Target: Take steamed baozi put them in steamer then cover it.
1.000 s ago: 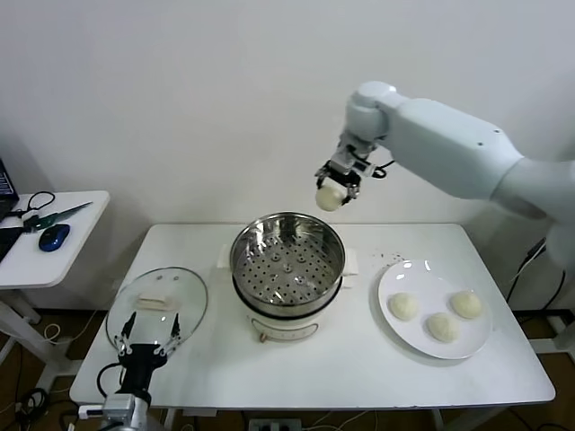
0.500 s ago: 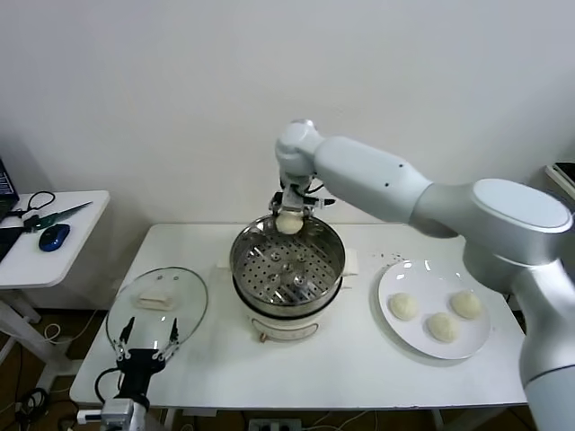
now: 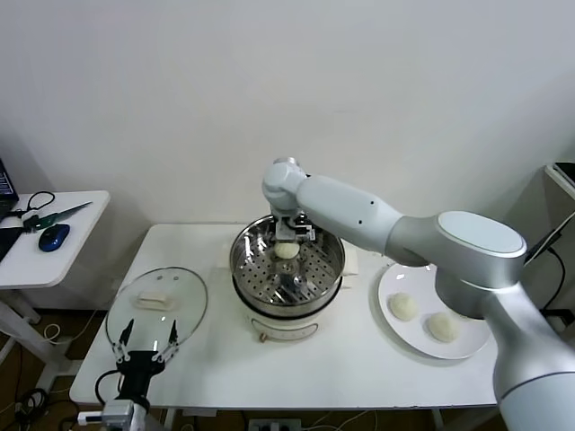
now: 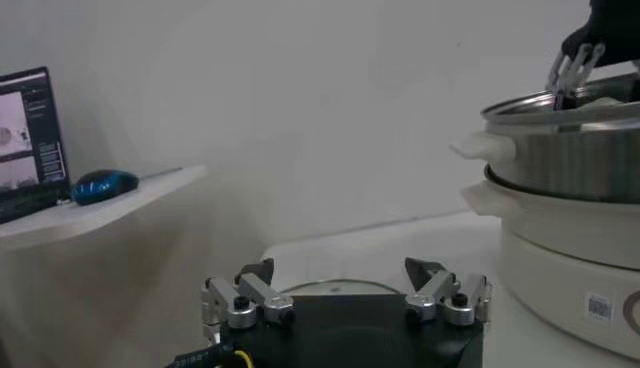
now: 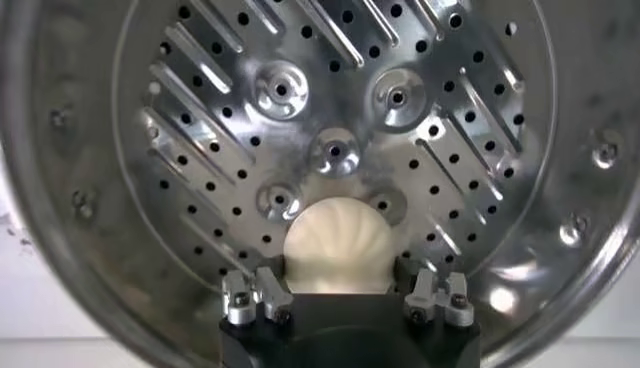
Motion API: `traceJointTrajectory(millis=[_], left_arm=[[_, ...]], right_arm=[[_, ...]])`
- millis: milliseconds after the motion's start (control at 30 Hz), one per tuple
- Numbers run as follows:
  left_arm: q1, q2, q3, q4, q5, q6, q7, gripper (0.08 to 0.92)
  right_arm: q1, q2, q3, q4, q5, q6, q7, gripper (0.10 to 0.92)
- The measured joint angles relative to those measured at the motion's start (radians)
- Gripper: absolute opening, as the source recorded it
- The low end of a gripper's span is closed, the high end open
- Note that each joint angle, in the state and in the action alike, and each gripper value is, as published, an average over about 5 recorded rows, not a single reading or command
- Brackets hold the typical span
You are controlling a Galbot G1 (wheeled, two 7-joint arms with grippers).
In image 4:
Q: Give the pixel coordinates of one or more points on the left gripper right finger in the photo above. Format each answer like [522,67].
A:
[435,292]

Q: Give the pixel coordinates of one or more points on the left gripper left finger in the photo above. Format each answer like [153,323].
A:
[270,300]

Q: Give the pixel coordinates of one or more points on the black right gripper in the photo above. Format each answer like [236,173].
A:
[615,30]

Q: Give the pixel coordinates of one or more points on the white steamed baozi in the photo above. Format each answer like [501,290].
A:
[602,103]

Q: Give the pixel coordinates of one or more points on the stainless steel steamer basket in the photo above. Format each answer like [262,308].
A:
[575,160]

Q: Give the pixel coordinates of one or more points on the white electric cooker pot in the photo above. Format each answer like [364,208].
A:
[550,280]

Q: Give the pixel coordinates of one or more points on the small white side table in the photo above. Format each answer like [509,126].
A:
[100,215]

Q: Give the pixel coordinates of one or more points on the blue computer mouse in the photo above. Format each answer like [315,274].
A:
[102,186]

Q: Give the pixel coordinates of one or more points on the black laptop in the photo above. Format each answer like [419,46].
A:
[30,150]

